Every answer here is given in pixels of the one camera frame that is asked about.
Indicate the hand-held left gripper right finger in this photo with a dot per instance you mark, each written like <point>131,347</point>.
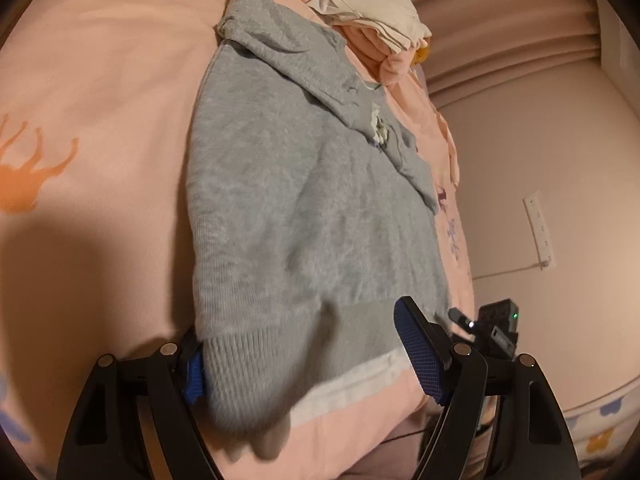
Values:
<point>417,345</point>

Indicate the pink curtain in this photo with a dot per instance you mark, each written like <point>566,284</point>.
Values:
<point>500,35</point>

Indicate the pink folded garment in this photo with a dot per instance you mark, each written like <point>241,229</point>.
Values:
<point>385,55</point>

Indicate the white folded garment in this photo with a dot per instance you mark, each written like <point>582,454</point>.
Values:
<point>370,5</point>

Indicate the grey knit sweater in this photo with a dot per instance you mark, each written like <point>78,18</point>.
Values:
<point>300,210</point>

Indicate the pink deer print duvet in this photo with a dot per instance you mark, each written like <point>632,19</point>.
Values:
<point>100,110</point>

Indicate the white wall socket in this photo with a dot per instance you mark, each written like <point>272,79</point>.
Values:
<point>539,230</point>

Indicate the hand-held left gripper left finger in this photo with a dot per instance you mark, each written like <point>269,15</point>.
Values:
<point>193,377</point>

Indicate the floral bed sheet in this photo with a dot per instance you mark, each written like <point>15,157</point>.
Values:
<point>600,425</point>

